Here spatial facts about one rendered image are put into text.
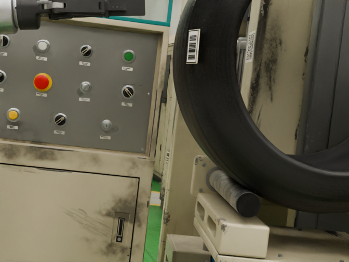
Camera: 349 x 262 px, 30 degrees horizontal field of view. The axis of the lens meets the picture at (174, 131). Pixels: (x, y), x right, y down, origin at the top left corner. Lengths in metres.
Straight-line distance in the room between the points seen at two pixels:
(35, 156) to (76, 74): 0.26
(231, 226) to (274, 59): 0.51
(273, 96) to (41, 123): 0.68
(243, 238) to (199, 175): 0.35
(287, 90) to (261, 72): 0.08
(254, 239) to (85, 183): 0.74
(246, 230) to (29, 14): 0.55
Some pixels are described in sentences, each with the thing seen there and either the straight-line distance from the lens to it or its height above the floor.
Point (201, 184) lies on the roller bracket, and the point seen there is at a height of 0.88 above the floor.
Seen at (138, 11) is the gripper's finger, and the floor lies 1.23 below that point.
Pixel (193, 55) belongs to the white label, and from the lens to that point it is 1.15.
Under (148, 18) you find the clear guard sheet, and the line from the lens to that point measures 1.85.
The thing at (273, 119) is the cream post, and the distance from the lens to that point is 1.56.
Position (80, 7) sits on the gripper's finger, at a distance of 1.22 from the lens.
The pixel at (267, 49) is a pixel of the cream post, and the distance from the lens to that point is 1.56.
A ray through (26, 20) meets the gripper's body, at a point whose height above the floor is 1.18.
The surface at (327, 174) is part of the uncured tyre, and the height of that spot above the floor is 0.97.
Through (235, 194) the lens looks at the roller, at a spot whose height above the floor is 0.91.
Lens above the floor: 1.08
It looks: 3 degrees down
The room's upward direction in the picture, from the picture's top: 7 degrees clockwise
